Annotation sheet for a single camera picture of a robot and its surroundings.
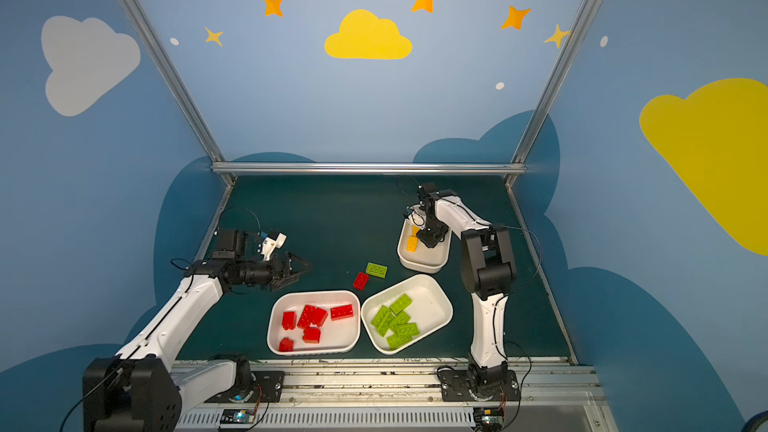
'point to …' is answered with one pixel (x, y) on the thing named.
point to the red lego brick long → (309, 315)
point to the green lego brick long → (381, 316)
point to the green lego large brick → (400, 304)
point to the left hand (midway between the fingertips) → (303, 271)
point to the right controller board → (488, 419)
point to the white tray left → (336, 336)
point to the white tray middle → (401, 315)
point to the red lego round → (286, 345)
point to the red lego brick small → (289, 320)
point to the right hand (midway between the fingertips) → (437, 235)
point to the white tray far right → (426, 258)
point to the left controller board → (237, 416)
